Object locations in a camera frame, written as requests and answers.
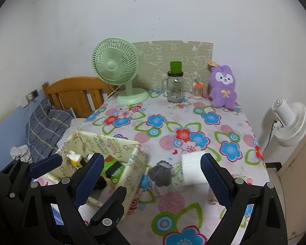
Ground grey plaid pillow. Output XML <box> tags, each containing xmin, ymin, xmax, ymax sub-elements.
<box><xmin>25</xmin><ymin>98</ymin><xmax>75</xmax><ymax>162</ymax></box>

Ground green patterned board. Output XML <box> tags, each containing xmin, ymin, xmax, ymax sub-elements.
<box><xmin>132</xmin><ymin>40</ymin><xmax>214</xmax><ymax>94</ymax></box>

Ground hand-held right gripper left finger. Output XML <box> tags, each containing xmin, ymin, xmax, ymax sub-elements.
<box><xmin>19</xmin><ymin>153</ymin><xmax>105</xmax><ymax>245</ymax></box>

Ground white crumpled cloth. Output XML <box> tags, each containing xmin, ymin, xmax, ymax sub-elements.
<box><xmin>10</xmin><ymin>145</ymin><xmax>32</xmax><ymax>162</ymax></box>

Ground white towel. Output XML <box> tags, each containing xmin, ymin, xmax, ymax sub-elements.
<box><xmin>181</xmin><ymin>151</ymin><xmax>210</xmax><ymax>186</ymax></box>

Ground green desk fan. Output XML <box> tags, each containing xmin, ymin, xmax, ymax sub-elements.
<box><xmin>92</xmin><ymin>38</ymin><xmax>150</xmax><ymax>106</ymax></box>

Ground glass jar with handle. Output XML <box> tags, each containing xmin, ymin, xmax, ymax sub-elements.
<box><xmin>162</xmin><ymin>72</ymin><xmax>185</xmax><ymax>103</ymax></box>

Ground wall socket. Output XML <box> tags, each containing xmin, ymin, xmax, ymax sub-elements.
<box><xmin>26</xmin><ymin>89</ymin><xmax>39</xmax><ymax>101</ymax></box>

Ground white bed sheet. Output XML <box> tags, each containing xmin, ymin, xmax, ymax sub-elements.
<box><xmin>70</xmin><ymin>117</ymin><xmax>89</xmax><ymax>131</ymax></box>

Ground grey sock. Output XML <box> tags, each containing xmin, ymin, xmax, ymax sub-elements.
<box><xmin>147</xmin><ymin>160</ymin><xmax>174</xmax><ymax>187</ymax></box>

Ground yellow fabric storage box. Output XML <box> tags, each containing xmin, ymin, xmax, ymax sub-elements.
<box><xmin>44</xmin><ymin>131</ymin><xmax>146</xmax><ymax>221</ymax></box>

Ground black fan cable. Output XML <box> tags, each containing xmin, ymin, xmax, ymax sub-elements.
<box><xmin>266</xmin><ymin>119</ymin><xmax>278</xmax><ymax>151</ymax></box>

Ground beige door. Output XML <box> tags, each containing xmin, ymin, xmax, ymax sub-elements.
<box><xmin>278</xmin><ymin>125</ymin><xmax>306</xmax><ymax>245</ymax></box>

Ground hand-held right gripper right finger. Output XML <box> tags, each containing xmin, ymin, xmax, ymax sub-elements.
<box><xmin>200</xmin><ymin>153</ymin><xmax>288</xmax><ymax>245</ymax></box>

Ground white standing fan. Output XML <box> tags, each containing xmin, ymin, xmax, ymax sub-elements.
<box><xmin>261</xmin><ymin>97</ymin><xmax>306</xmax><ymax>151</ymax></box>

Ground white charging cable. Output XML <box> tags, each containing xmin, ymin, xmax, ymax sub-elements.
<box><xmin>28</xmin><ymin>99</ymin><xmax>34</xmax><ymax>159</ymax></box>

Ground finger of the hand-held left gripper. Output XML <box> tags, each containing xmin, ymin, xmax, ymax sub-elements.
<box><xmin>0</xmin><ymin>154</ymin><xmax>63</xmax><ymax>199</ymax></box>
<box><xmin>89</xmin><ymin>186</ymin><xmax>128</xmax><ymax>229</ymax></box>

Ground purple plush bunny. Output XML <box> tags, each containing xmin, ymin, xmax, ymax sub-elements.
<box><xmin>207</xmin><ymin>61</ymin><xmax>239</xmax><ymax>109</ymax></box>

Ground green tissue pack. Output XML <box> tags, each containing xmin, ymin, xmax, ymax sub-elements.
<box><xmin>103</xmin><ymin>161</ymin><xmax>127</xmax><ymax>183</ymax></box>

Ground small jar with orange lid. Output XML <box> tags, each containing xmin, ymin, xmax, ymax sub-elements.
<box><xmin>192</xmin><ymin>80</ymin><xmax>204</xmax><ymax>99</ymax></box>

